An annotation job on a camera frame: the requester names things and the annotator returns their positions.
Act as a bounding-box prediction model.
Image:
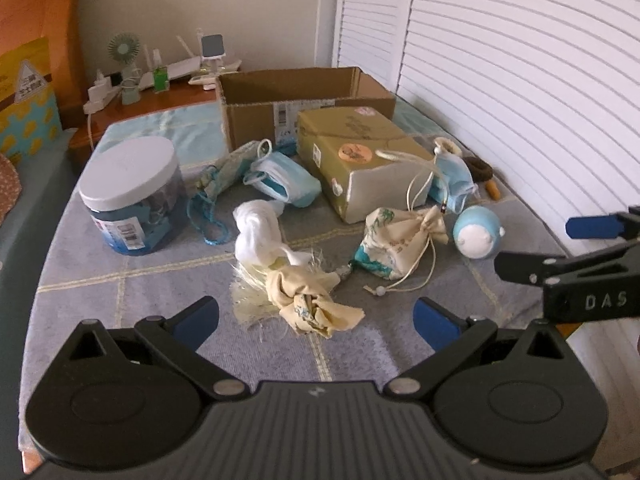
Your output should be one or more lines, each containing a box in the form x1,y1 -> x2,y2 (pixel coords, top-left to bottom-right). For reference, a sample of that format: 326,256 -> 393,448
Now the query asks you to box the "blue white round plush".
452,206 -> 506,260

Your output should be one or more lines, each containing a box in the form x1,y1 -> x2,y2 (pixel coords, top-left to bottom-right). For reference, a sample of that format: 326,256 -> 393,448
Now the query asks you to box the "orange finger cot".
485,180 -> 501,200

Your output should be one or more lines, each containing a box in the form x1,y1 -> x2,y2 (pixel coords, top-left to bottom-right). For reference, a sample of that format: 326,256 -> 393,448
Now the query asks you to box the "cream drawstring pouch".
349,148 -> 452,297

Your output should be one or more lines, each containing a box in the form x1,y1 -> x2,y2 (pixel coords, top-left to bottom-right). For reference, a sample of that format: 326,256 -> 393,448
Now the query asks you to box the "cream fringed cloth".
230,257 -> 364,339

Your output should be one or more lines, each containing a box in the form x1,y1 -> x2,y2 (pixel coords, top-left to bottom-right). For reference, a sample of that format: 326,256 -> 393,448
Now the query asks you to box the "white sock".
233,200 -> 312,268

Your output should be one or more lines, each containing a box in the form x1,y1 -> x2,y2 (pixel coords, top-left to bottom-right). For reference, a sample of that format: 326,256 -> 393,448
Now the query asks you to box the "brown scrunchie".
462,156 -> 494,183

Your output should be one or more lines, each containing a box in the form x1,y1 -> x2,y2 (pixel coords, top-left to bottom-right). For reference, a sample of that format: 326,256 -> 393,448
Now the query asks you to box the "clear jar white lid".
78,136 -> 186,256

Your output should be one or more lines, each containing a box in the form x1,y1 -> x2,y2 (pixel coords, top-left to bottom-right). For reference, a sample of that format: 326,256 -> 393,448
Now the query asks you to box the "grey checked towel mat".
17,159 -> 572,456

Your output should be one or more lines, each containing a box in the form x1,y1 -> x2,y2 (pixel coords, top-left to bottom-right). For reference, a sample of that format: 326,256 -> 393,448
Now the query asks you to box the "white louvered shutter door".
331,0 -> 640,411

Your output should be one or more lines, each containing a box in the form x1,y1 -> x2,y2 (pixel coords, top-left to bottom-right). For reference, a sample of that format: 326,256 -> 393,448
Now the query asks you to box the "olive green carton box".
297,106 -> 433,224

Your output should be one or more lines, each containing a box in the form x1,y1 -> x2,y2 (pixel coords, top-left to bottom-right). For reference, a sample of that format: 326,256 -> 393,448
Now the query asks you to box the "wooden bedside table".
67,77 -> 218,176

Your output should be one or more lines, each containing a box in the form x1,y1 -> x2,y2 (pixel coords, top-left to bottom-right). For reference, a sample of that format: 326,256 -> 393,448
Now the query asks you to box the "open brown cardboard box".
216,67 -> 396,153

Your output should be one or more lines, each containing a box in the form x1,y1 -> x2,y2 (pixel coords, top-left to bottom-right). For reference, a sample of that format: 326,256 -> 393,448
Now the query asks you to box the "white power strip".
82,70 -> 120,115

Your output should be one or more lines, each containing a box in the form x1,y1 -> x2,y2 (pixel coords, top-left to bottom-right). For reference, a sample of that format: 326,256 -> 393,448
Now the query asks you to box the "green small bottle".
152,49 -> 170,93

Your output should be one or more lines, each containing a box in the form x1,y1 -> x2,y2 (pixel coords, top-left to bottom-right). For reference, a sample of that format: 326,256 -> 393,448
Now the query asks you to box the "yellow blue paper bag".
0,37 -> 63,166

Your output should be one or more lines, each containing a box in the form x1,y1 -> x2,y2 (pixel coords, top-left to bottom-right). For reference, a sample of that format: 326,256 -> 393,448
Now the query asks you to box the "white wifi router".
167,36 -> 242,84

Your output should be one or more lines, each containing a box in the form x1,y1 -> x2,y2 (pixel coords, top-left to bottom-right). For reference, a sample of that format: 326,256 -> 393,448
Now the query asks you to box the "white phone stand device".
189,30 -> 226,91

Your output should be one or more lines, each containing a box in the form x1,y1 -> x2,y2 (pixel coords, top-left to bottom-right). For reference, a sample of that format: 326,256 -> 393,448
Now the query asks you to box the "green desk fan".
107,32 -> 140,106

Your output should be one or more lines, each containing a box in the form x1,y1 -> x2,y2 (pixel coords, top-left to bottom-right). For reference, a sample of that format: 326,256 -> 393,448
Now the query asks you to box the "wooden headboard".
1,0 -> 88,115

